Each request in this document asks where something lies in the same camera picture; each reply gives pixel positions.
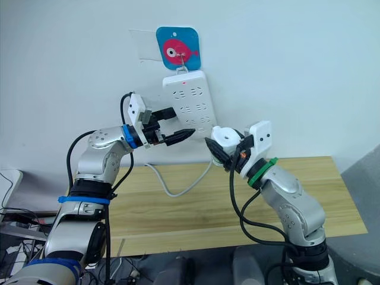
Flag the clear adhesive wall patch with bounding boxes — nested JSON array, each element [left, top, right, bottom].
[[129, 28, 163, 62]]

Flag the white power strip cable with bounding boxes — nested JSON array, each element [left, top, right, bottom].
[[144, 159, 214, 198]]

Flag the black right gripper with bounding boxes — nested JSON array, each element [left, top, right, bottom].
[[204, 128, 253, 173]]

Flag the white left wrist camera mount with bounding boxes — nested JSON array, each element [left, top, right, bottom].
[[126, 93, 154, 148]]

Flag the white mosquito repellent heater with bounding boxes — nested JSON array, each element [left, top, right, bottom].
[[210, 125, 242, 163]]

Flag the green right wrist band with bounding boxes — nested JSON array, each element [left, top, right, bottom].
[[247, 157, 279, 188]]

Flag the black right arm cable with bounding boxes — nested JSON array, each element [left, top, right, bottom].
[[229, 166, 297, 285]]

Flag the metal wall hook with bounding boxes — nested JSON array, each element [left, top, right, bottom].
[[175, 52, 189, 74]]

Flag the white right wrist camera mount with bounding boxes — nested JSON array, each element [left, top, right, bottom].
[[236, 120, 273, 181]]

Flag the blue left wrist band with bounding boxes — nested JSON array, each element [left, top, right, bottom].
[[121, 124, 136, 149]]

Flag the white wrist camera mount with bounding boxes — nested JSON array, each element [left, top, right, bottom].
[[126, 93, 154, 148], [236, 120, 273, 181]]

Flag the white side desk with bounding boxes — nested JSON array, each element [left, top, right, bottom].
[[0, 169, 24, 214]]

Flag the white power strip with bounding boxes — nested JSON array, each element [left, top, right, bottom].
[[162, 70, 217, 134]]

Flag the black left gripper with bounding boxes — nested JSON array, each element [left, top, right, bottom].
[[141, 107, 196, 147]]

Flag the blue fish wall hook plate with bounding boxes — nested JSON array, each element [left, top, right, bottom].
[[156, 26, 202, 71]]

